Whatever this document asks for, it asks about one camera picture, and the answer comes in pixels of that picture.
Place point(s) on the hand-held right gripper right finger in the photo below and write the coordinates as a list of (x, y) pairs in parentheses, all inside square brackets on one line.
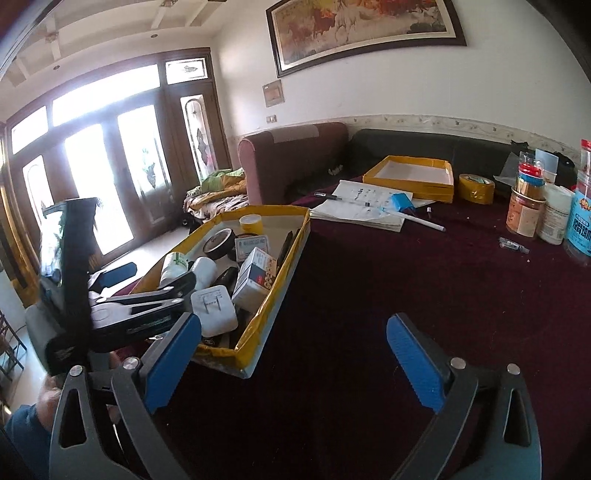
[(413, 360)]

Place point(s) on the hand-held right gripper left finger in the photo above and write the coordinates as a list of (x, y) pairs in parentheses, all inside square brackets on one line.
[(173, 360)]

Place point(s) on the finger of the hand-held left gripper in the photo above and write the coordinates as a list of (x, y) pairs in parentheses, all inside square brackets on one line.
[(175, 288), (115, 274)]

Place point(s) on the white bottle green label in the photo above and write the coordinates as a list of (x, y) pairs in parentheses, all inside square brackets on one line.
[(174, 267)]

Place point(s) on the large white pill bottle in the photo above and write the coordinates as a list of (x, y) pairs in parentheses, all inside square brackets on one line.
[(204, 272)]

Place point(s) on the white power adapter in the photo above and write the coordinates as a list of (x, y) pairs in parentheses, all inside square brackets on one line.
[(214, 314)]

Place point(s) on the white box red blue print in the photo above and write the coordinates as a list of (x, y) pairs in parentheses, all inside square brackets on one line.
[(251, 281)]

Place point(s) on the small yellow tape roll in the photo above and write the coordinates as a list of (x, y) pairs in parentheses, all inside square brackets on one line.
[(251, 226)]

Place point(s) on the yellow taped cardboard tray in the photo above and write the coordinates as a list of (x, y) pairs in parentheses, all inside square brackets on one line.
[(277, 295)]

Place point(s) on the thick black pen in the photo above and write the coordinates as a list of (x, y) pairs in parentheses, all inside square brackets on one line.
[(284, 254)]

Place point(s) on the person's left forearm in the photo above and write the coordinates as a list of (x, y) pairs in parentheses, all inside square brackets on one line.
[(23, 422)]

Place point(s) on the person's left hand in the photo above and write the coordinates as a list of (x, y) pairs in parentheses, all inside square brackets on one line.
[(48, 401)]

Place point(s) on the black tape roll red core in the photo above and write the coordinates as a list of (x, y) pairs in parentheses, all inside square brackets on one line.
[(206, 244)]

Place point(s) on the maroon velvet tablecloth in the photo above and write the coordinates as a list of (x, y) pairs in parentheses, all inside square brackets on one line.
[(369, 286)]

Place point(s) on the metal rack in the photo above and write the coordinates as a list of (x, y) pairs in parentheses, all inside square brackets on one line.
[(9, 350)]

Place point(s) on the crumpled patterned blanket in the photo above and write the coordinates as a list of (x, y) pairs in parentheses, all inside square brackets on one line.
[(217, 198)]

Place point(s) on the wooden glazed door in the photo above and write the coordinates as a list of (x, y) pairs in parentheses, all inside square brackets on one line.
[(175, 152)]

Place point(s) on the white pen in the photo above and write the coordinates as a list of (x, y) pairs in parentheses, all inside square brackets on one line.
[(425, 222)]

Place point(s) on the clear wrapped small item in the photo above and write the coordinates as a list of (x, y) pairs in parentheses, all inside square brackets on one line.
[(512, 244)]

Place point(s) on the small blue box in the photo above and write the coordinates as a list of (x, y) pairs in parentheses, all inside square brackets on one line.
[(401, 202)]

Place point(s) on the open paper notebook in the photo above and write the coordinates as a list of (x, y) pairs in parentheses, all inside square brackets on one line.
[(360, 207)]

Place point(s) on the reddish brown armchair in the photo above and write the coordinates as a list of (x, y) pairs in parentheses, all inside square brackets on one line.
[(286, 161)]

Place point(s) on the shallow yellow taped tray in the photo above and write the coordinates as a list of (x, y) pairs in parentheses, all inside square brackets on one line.
[(406, 187)]

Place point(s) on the wide yellow tape roll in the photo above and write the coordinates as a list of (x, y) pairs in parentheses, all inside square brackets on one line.
[(475, 194)]

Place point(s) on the black ballpoint pen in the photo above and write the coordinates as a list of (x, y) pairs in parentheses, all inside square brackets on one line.
[(328, 196)]

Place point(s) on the glass jar orange label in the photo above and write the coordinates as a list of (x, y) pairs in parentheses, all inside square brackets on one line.
[(524, 214)]

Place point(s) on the white plastic jar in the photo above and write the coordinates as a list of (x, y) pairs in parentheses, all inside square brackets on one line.
[(554, 217)]

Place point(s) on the dark sofa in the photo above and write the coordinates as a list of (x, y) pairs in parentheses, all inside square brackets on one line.
[(461, 147)]

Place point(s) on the large clear jar blue label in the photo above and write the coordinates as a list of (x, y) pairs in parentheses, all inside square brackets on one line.
[(581, 221)]

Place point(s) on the clear jar blue red bands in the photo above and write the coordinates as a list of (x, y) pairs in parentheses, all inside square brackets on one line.
[(531, 175)]

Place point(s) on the clear plastic box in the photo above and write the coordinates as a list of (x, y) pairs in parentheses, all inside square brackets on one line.
[(549, 161)]

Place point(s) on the black pouch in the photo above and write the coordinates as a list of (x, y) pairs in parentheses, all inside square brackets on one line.
[(565, 159)]

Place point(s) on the beige wall panel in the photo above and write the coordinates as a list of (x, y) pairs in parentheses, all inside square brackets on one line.
[(273, 92)]

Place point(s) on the framed wall painting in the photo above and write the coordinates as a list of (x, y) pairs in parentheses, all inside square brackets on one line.
[(369, 27)]

